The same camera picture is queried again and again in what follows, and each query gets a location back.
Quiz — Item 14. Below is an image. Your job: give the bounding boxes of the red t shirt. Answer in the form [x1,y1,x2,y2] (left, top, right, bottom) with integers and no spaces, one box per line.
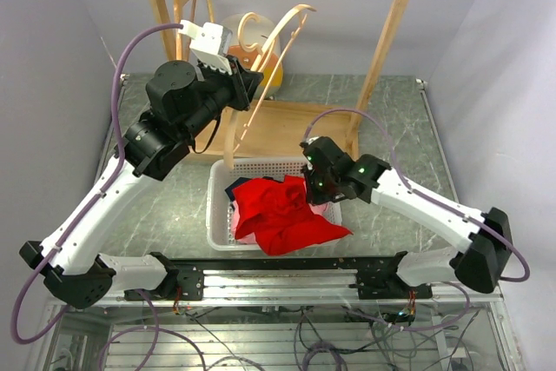
[232,176,351,256]

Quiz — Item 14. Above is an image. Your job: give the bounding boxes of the cream plastic hanger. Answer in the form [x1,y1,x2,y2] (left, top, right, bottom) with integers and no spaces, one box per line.
[222,3,317,171]

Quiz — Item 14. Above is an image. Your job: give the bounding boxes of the wooden hanger with metal hook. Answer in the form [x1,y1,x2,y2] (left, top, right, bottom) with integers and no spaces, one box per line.
[173,0,197,61]

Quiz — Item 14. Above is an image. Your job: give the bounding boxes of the navy blue t shirt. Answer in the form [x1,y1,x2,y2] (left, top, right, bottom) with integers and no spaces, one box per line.
[225,176,275,202]

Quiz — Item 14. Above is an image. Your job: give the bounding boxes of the pink t shirt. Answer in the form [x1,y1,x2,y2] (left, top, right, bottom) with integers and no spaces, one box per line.
[229,203,331,246]

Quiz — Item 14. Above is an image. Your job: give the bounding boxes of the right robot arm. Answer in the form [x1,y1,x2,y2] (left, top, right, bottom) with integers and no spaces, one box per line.
[300,136,511,298]

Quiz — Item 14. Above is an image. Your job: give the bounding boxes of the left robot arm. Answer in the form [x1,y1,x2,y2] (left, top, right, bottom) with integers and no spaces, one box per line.
[20,55,263,309]

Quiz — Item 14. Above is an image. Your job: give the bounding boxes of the white orange yellow container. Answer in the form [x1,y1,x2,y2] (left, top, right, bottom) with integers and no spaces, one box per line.
[219,13,286,101]

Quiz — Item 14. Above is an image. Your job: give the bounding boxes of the wooden clothes rack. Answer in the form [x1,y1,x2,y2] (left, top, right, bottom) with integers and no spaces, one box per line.
[149,0,409,169]

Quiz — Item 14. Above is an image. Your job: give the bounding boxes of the white plastic laundry basket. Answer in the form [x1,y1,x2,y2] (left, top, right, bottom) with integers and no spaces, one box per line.
[206,156,342,251]

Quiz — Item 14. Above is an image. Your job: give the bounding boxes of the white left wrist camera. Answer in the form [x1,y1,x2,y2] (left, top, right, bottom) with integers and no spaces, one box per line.
[178,20,232,75]

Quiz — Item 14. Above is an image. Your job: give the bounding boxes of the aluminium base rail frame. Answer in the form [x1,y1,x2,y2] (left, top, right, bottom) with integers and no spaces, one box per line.
[36,253,526,370]

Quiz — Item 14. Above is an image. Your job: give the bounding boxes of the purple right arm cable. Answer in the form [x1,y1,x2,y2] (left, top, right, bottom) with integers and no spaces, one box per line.
[301,109,532,333]

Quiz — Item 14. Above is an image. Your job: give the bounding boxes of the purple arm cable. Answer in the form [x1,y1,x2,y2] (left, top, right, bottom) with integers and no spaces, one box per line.
[9,22,205,371]
[301,109,532,333]

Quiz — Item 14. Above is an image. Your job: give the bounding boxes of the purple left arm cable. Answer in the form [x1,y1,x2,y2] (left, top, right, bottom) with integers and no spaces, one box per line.
[9,22,205,371]

